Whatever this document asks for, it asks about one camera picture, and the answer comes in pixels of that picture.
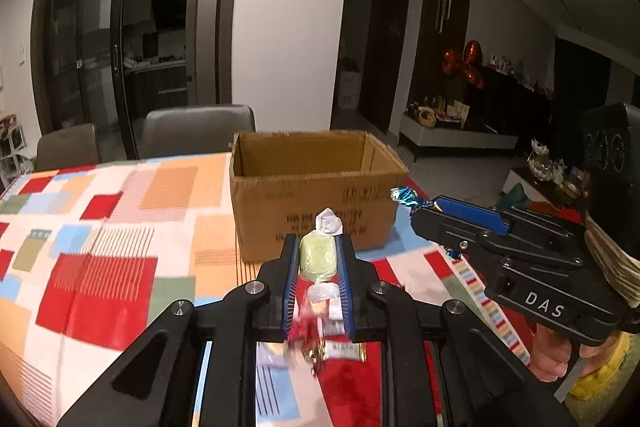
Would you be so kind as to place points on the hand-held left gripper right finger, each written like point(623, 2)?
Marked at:
point(345, 277)

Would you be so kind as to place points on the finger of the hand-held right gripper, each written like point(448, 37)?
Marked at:
point(440, 227)
point(475, 212)

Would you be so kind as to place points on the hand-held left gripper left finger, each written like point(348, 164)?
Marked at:
point(289, 277)

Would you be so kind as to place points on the green candy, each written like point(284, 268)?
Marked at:
point(317, 257)

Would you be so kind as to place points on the blue foil candy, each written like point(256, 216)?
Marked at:
point(405, 197)

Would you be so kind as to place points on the red snack packet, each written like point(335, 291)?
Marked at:
point(302, 329)

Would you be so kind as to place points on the brown cardboard box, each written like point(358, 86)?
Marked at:
point(280, 202)

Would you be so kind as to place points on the person's right hand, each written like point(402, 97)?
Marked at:
point(547, 357)

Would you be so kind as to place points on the clear wrapped white candy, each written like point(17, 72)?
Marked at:
point(320, 293)

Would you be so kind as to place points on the green cloth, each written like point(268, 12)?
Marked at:
point(517, 197)

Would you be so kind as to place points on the white red-label snack packet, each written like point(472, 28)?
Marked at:
point(332, 322)

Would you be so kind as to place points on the white-sided coffee table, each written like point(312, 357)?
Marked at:
point(515, 182)

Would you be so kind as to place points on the white low bench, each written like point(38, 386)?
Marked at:
point(450, 138)

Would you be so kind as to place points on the gold foil candy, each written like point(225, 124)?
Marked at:
point(312, 354)

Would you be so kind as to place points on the white flower ornament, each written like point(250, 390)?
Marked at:
point(540, 159)

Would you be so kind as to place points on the yellow cloth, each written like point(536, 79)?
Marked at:
point(600, 377)

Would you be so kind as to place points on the yellow woven basket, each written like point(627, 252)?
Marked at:
point(427, 117)

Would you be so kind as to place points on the dark long sideboard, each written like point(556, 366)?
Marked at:
point(510, 107)

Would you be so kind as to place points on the red foil balloon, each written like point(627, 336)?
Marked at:
point(476, 78)
point(452, 62)
point(472, 51)

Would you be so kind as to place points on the white box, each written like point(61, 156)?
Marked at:
point(348, 89)

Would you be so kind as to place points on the grey dining chair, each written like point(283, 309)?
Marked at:
point(200, 132)
point(65, 147)

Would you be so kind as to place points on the dark tall panel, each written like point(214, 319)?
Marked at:
point(580, 77)

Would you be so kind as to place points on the dark wooden door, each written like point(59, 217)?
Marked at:
point(385, 57)

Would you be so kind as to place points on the colourful patchwork tablecloth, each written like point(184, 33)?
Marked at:
point(100, 257)

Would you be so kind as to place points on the silver refrigerator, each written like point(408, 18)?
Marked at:
point(210, 7)

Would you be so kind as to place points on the black range hood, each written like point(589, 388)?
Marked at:
point(169, 11)

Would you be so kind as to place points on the white storage rack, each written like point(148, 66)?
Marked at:
point(12, 152)

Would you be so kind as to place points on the black framed glass sliding door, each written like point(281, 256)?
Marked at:
point(80, 32)

